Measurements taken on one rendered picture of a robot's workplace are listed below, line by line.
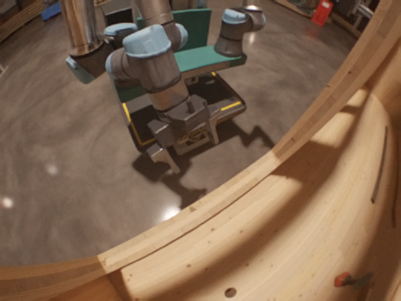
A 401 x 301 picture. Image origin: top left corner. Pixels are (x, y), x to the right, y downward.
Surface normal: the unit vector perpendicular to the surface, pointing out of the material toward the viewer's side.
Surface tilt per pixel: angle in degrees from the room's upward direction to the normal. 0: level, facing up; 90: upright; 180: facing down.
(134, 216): 0
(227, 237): 0
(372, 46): 90
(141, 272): 0
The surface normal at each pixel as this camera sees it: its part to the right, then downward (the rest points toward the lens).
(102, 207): 0.09, -0.45
